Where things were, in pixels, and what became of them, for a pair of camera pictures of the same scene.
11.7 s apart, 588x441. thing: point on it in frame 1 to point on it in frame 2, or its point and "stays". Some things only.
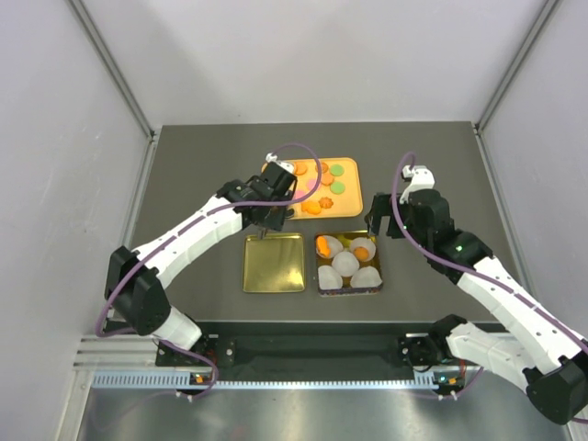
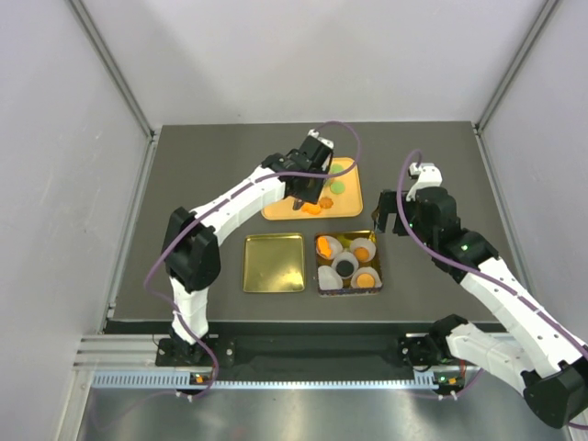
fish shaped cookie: x=322 y=246 stays
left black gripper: x=277 y=222 to x=310 y=197
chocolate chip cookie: x=361 y=253 stays
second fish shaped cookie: x=313 y=208 stays
